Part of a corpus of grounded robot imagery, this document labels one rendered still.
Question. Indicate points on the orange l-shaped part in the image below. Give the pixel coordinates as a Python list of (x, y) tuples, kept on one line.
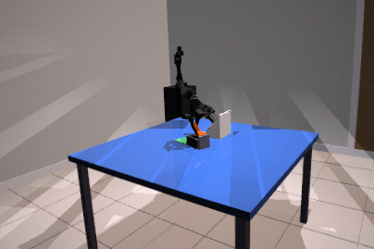
[(197, 130)]

